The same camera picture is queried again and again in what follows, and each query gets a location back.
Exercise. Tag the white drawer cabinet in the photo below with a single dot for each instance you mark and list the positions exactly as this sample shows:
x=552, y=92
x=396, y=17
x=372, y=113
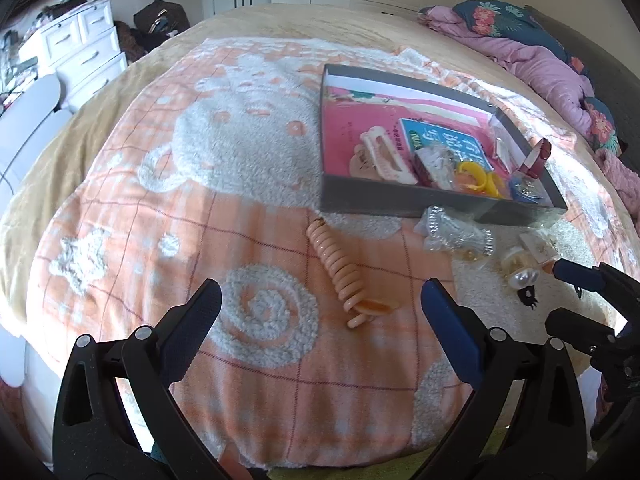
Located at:
x=80, y=50

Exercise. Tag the white hair claw clip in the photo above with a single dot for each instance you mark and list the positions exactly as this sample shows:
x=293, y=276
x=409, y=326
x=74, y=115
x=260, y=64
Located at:
x=382, y=157

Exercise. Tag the small red white package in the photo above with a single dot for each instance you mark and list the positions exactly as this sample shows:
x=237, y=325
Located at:
x=431, y=166

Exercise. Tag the grey cardboard box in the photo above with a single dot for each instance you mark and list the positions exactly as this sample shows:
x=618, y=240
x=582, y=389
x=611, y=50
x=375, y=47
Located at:
x=400, y=205

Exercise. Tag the brown bag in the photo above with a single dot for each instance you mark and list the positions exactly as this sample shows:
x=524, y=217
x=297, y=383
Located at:
x=130, y=42

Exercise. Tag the clear bag with silver jewelry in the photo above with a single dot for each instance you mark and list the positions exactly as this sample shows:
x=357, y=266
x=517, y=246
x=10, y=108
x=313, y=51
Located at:
x=450, y=232

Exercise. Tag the white desk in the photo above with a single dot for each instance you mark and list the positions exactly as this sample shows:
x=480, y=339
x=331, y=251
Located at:
x=30, y=130

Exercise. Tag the white earring card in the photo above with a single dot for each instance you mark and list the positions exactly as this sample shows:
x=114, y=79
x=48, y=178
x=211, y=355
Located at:
x=539, y=247

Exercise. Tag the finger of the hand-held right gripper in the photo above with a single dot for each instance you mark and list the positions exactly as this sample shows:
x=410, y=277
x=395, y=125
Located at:
x=580, y=331
x=575, y=274

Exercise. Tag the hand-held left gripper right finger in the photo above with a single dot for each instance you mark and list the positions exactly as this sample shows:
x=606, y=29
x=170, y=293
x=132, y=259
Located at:
x=446, y=327

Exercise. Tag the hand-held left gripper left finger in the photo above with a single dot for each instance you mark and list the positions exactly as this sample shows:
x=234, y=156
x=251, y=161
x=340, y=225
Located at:
x=199, y=320

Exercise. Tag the orange white printed blanket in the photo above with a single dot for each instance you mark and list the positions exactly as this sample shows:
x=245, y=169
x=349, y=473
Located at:
x=225, y=185

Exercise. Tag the beige bed sheet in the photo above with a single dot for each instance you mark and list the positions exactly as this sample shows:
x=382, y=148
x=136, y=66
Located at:
x=150, y=70

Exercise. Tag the black handbag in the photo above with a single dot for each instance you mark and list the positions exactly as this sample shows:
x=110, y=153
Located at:
x=162, y=17

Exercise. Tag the yellow hair clip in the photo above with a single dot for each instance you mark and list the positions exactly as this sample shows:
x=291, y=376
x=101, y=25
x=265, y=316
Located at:
x=480, y=180

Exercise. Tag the pile of cosmetics bottles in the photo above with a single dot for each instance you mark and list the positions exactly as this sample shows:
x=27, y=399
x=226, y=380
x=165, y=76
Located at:
x=20, y=55

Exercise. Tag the large dark floral pillow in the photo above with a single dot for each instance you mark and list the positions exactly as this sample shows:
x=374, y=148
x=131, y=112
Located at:
x=505, y=22

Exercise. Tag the small dark floral pillow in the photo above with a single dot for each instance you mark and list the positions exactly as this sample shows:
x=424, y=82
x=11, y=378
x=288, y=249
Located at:
x=602, y=125

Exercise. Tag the small blue box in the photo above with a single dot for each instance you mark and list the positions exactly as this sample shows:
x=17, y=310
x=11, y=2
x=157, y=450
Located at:
x=527, y=190

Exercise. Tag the pink quilt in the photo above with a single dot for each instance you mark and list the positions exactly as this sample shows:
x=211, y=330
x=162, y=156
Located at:
x=540, y=65

